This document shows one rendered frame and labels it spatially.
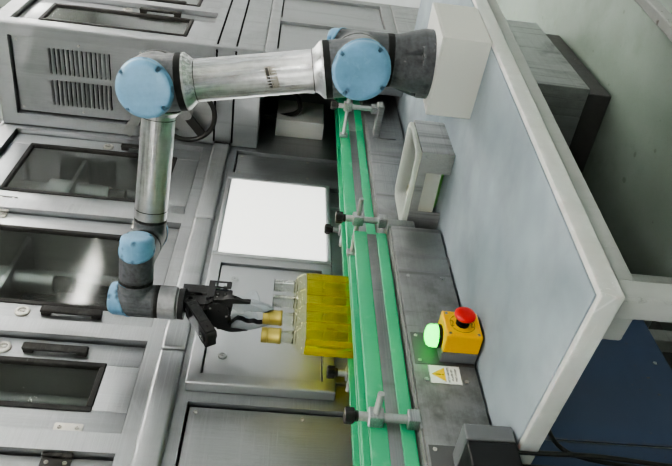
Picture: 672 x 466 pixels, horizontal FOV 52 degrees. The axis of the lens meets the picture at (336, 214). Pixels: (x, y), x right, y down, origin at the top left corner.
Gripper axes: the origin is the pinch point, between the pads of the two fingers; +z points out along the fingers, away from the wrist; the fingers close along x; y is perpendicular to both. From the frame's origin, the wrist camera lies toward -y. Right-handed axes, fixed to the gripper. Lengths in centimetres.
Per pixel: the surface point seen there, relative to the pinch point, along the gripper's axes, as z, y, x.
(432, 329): 30.7, -22.8, -21.1
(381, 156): 31, 70, -7
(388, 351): 23.8, -21.6, -13.4
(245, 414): -2.6, -14.5, 16.1
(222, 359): -9.2, -1.9, 12.6
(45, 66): -82, 107, -8
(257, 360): -1.1, -1.4, 12.5
